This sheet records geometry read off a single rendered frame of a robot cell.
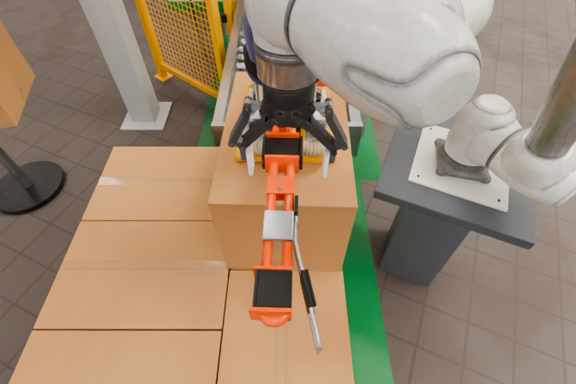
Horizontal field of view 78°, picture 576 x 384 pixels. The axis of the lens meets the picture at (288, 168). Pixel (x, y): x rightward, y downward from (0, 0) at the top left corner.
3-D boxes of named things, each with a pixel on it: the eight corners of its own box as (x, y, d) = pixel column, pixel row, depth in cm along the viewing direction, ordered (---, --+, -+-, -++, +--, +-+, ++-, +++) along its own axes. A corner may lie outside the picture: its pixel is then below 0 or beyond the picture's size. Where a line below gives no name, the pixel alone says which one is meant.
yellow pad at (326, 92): (300, 90, 125) (301, 78, 121) (329, 90, 124) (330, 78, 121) (299, 163, 103) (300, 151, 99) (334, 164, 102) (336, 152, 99)
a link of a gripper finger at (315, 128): (290, 102, 56) (297, 98, 56) (332, 141, 63) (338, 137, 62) (289, 118, 54) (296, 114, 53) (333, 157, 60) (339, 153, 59)
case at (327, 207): (245, 146, 164) (235, 71, 133) (332, 147, 163) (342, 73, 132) (226, 268, 125) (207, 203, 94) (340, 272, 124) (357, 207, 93)
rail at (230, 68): (249, -30, 330) (248, -53, 316) (255, -30, 330) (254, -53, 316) (217, 152, 180) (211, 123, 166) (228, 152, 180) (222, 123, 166)
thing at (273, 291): (255, 275, 70) (252, 264, 66) (292, 277, 69) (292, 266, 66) (250, 320, 64) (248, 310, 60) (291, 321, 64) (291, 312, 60)
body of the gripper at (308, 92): (317, 60, 53) (314, 109, 60) (260, 59, 53) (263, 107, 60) (318, 92, 48) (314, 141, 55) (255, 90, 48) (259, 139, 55)
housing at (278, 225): (264, 220, 78) (262, 209, 75) (295, 221, 78) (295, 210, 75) (261, 249, 74) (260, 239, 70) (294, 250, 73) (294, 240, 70)
